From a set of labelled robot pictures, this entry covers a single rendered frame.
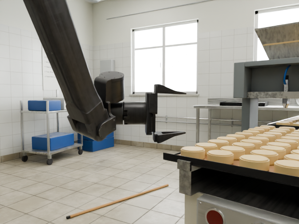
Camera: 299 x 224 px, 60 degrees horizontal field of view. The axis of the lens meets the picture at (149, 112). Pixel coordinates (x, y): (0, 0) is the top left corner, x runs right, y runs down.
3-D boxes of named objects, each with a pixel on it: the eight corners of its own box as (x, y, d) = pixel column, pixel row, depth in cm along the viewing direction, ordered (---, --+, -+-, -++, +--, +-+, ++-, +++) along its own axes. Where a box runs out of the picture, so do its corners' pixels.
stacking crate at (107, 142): (99, 144, 541) (99, 134, 539) (114, 146, 520) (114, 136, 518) (77, 149, 490) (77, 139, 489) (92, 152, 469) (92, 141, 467)
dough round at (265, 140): (248, 142, 71) (249, 135, 71) (269, 144, 69) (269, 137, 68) (246, 146, 66) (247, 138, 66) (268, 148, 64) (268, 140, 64)
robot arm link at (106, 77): (71, 128, 60) (99, 140, 55) (66, 81, 55) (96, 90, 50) (106, 110, 69) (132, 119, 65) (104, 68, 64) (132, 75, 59)
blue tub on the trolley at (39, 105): (43, 109, 424) (42, 99, 423) (61, 110, 406) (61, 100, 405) (27, 110, 397) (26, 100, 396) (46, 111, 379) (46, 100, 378)
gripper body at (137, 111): (151, 131, 68) (123, 131, 67) (152, 92, 67) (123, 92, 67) (154, 135, 61) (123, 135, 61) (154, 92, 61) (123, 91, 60)
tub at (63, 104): (57, 108, 462) (57, 97, 460) (78, 108, 446) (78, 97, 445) (42, 109, 428) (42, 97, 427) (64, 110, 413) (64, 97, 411)
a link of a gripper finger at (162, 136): (182, 138, 69) (147, 139, 68) (183, 112, 68) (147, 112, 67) (188, 143, 62) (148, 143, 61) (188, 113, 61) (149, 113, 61)
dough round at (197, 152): (205, 161, 51) (205, 151, 51) (179, 160, 52) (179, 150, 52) (204, 155, 56) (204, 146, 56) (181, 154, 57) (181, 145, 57)
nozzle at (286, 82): (282, 107, 111) (284, 65, 110) (290, 107, 109) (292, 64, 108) (278, 108, 106) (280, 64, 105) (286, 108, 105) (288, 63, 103)
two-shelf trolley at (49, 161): (59, 151, 476) (58, 89, 469) (84, 154, 455) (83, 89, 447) (21, 162, 399) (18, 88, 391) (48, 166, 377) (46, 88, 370)
